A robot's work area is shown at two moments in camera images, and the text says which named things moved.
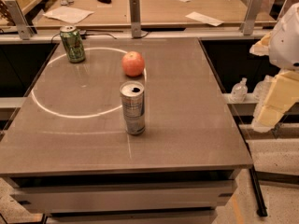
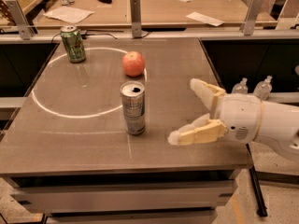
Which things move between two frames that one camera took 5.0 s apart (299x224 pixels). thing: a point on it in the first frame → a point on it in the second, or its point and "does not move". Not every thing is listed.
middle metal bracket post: (135, 17) does not move
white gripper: (286, 44) → (239, 117)
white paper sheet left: (66, 14) does not move
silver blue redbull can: (133, 95) does not move
